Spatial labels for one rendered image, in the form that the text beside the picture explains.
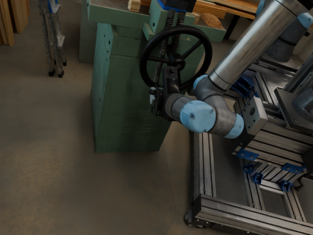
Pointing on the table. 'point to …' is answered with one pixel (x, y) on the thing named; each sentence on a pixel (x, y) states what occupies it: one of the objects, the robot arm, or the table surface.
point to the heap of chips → (211, 20)
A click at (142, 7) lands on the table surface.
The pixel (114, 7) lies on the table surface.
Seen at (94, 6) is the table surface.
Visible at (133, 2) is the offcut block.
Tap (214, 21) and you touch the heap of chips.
